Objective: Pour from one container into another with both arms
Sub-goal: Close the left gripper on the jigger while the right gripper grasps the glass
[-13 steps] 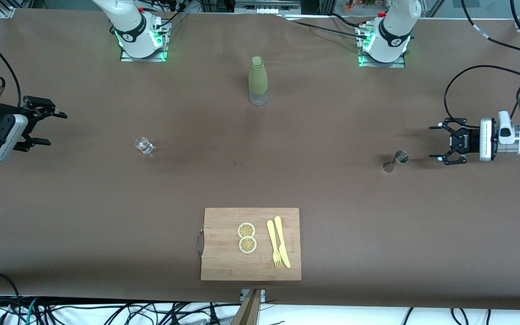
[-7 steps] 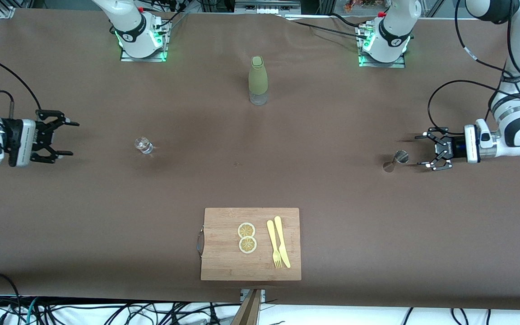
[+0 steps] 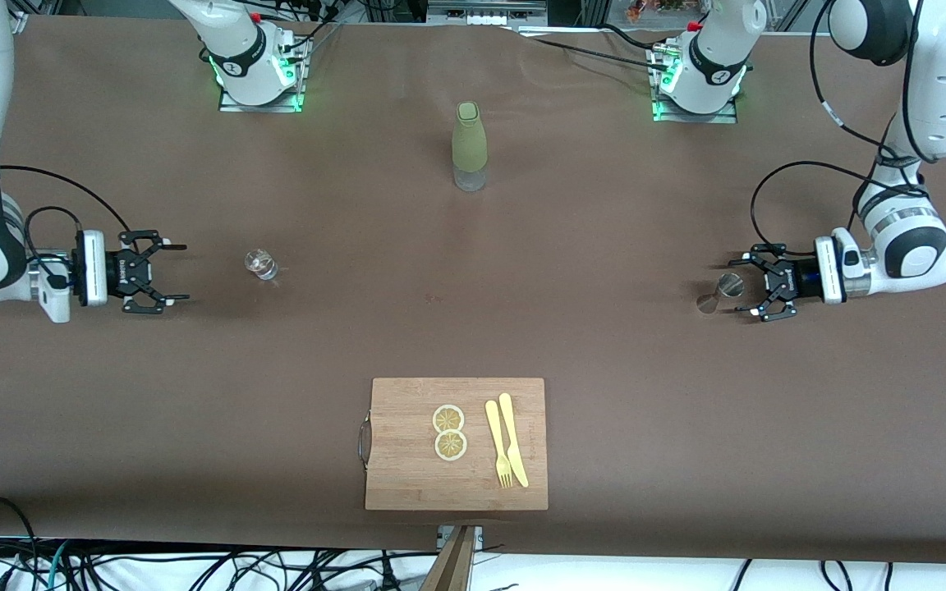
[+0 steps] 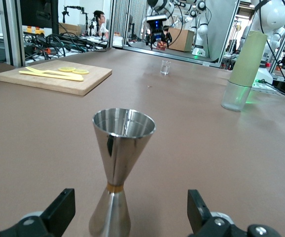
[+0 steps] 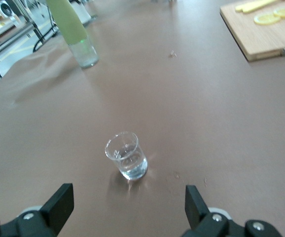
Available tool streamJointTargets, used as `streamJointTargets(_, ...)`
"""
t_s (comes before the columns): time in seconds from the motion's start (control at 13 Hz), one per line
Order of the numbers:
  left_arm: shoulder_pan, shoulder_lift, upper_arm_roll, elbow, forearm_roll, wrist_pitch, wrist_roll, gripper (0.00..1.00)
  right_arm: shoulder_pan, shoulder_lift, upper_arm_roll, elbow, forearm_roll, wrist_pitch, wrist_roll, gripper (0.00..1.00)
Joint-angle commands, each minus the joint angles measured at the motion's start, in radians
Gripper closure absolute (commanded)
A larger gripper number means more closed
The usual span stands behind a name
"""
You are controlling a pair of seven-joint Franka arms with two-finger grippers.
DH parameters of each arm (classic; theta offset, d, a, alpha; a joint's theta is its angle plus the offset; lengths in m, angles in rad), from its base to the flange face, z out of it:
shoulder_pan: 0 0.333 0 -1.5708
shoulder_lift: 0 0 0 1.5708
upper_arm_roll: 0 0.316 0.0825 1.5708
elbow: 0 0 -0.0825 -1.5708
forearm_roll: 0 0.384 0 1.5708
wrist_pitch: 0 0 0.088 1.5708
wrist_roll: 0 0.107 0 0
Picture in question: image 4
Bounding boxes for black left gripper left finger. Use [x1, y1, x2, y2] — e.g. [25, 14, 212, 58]
[0, 188, 76, 237]

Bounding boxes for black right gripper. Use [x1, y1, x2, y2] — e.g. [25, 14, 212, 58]
[145, 21, 173, 51]

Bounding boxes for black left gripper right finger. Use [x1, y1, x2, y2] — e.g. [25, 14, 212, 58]
[187, 189, 285, 237]

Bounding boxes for small clear glass cup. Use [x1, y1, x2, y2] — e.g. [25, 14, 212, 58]
[160, 60, 172, 76]

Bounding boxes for steel double jigger measuring cup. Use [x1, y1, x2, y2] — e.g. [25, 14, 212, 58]
[88, 108, 156, 237]

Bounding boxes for large brown wooden crate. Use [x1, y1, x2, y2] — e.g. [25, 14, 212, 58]
[168, 27, 195, 52]

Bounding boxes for grey backdrop sheet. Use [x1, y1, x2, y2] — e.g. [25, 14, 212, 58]
[203, 0, 241, 62]

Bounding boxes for seated person with glasses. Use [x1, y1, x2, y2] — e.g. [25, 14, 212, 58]
[92, 10, 109, 38]

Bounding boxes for green sleeved clear bottle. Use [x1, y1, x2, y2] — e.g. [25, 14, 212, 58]
[220, 30, 268, 112]

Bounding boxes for flat cardboard boxes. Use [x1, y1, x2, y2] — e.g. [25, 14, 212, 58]
[58, 22, 82, 36]

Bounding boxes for yellow plastic knife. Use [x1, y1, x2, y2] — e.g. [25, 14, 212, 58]
[18, 70, 84, 82]

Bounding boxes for wooden cutting board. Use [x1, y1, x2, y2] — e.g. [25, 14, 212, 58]
[0, 59, 113, 97]

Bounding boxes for yellow plastic fork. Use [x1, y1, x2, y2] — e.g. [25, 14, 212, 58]
[25, 66, 71, 76]

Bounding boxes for large black monitor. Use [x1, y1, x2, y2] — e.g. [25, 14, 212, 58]
[20, 0, 59, 35]

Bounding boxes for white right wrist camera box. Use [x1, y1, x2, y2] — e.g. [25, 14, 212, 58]
[145, 14, 168, 23]

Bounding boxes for aluminium frame rail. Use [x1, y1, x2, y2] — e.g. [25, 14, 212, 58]
[122, 44, 223, 65]

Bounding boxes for aluminium frame corner post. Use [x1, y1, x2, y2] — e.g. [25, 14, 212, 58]
[107, 0, 123, 49]

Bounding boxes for slanted aluminium frame post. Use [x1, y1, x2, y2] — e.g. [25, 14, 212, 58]
[217, 0, 242, 70]

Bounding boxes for black cable bundle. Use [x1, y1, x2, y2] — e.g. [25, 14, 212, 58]
[23, 33, 108, 61]

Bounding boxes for aluminium camera stand post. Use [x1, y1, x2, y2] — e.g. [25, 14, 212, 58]
[0, 0, 26, 68]

